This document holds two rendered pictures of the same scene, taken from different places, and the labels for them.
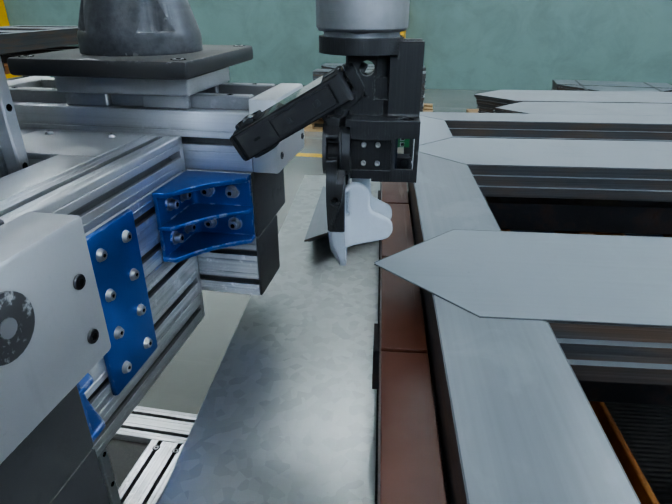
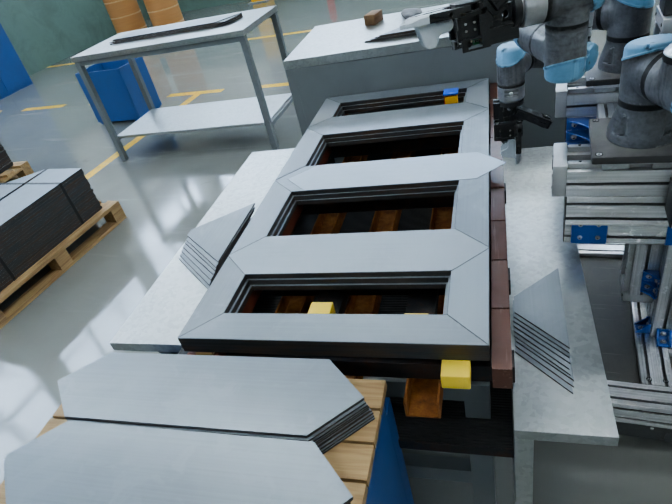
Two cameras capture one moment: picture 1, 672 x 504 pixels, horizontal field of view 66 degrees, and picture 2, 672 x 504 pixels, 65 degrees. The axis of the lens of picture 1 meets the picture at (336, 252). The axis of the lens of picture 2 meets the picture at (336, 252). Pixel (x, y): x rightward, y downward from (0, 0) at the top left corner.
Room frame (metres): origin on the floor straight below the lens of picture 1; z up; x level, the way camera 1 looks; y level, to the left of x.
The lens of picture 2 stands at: (2.00, -0.19, 1.69)
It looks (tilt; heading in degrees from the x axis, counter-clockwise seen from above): 35 degrees down; 197
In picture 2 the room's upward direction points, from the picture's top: 14 degrees counter-clockwise
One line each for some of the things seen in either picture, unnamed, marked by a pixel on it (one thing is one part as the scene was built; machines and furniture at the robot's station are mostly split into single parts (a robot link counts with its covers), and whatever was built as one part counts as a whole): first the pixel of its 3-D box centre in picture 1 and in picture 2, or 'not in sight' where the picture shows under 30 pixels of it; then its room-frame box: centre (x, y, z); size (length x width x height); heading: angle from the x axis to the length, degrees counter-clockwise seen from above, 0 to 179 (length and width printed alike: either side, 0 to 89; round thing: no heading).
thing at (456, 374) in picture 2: not in sight; (456, 373); (1.24, -0.23, 0.79); 0.06 x 0.05 x 0.04; 85
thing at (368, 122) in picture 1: (368, 110); (508, 118); (0.46, -0.03, 1.01); 0.09 x 0.08 x 0.12; 85
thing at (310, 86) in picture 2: not in sight; (434, 152); (-0.40, -0.29, 0.51); 1.30 x 0.04 x 1.01; 85
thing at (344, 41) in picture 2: not in sight; (428, 26); (-0.68, -0.27, 1.03); 1.30 x 0.60 x 0.04; 85
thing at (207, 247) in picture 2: not in sight; (210, 243); (0.62, -1.04, 0.77); 0.45 x 0.20 x 0.04; 175
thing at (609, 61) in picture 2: not in sight; (626, 48); (0.23, 0.34, 1.09); 0.15 x 0.15 x 0.10
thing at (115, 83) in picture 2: not in sight; (120, 90); (-3.30, -3.73, 0.29); 0.61 x 0.43 x 0.57; 78
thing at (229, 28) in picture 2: not in sight; (193, 86); (-2.27, -2.35, 0.49); 1.60 x 0.70 x 0.99; 83
